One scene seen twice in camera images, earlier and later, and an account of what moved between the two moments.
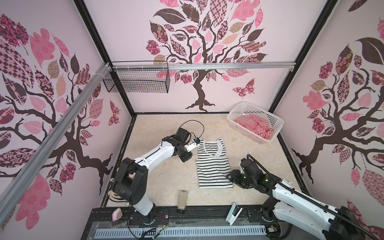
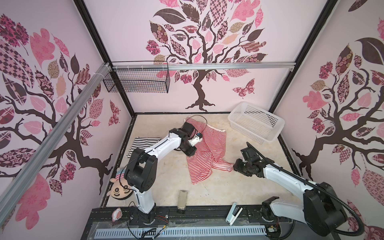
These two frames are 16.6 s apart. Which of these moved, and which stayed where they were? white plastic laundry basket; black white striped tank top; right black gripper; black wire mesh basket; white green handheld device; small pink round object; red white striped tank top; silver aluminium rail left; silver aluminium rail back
Moved: black white striped tank top; red white striped tank top; right black gripper
Stayed: black wire mesh basket; white green handheld device; silver aluminium rail back; white plastic laundry basket; small pink round object; silver aluminium rail left
